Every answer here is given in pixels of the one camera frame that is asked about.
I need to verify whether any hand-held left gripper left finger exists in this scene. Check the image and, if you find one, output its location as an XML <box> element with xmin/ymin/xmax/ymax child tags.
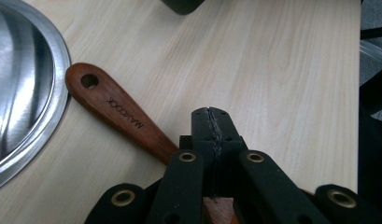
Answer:
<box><xmin>178</xmin><ymin>106</ymin><xmax>218</xmax><ymax>200</ymax></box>

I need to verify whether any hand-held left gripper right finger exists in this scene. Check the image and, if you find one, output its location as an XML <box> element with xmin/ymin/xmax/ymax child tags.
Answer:
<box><xmin>209</xmin><ymin>106</ymin><xmax>249</xmax><ymax>200</ymax></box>

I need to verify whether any brown wooden spoon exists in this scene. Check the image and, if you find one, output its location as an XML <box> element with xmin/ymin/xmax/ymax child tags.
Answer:
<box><xmin>64</xmin><ymin>62</ymin><xmax>315</xmax><ymax>224</ymax></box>

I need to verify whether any steel utensil rack stand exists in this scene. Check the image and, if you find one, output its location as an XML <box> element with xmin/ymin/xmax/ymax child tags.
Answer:
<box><xmin>0</xmin><ymin>0</ymin><xmax>72</xmax><ymax>194</ymax></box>

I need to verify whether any grey metal rail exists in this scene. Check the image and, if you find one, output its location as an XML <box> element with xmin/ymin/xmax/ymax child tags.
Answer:
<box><xmin>360</xmin><ymin>39</ymin><xmax>382</xmax><ymax>64</ymax></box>

